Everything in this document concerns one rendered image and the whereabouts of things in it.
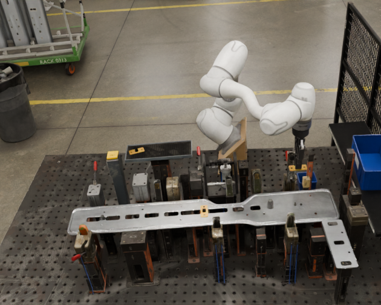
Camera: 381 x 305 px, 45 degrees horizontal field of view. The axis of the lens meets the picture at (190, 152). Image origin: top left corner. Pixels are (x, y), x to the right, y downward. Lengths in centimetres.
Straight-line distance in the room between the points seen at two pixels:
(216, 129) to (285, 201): 74
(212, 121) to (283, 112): 107
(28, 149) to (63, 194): 188
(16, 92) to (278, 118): 338
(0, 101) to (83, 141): 87
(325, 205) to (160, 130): 266
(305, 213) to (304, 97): 67
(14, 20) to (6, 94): 183
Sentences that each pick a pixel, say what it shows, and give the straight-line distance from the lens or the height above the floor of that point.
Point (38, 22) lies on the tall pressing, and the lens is 639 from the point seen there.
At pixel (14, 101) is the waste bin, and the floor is 47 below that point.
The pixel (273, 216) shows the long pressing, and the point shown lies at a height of 100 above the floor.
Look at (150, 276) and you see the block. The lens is 249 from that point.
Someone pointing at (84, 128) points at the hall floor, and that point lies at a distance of 505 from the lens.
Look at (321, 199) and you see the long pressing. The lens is 249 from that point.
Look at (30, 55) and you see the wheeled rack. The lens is 627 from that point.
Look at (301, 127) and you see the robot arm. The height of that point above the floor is 151.
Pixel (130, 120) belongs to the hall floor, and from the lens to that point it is 502.
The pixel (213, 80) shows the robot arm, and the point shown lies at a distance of 238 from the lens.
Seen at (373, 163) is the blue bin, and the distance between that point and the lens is 271.
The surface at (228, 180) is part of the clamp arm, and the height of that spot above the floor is 109.
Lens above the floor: 271
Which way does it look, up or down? 38 degrees down
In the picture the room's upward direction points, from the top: 7 degrees counter-clockwise
